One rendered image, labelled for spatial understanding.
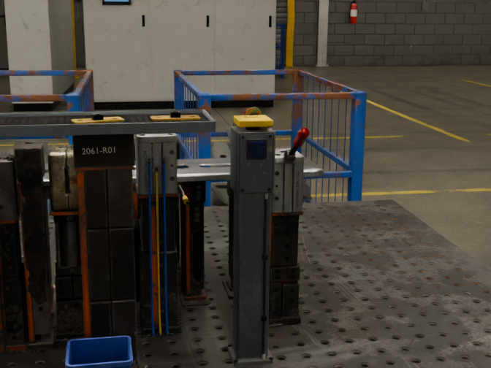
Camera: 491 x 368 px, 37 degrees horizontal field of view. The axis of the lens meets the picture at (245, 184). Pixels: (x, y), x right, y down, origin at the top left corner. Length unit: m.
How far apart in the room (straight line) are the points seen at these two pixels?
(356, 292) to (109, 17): 7.87
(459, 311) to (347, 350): 0.34
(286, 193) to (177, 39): 7.99
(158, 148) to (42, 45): 8.01
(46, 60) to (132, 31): 1.11
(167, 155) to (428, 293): 0.72
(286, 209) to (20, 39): 8.09
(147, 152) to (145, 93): 8.04
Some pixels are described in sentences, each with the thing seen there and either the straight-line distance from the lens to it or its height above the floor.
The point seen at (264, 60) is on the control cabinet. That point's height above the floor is 0.61.
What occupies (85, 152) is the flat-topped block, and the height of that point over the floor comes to 1.11.
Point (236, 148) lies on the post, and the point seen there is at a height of 1.11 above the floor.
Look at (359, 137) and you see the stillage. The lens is 3.55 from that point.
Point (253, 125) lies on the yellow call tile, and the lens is 1.27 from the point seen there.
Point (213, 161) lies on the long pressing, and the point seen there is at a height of 1.00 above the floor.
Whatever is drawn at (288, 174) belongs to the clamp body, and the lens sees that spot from 1.47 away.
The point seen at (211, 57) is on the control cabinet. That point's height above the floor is 0.65.
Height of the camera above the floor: 1.36
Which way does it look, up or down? 14 degrees down
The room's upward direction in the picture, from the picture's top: 1 degrees clockwise
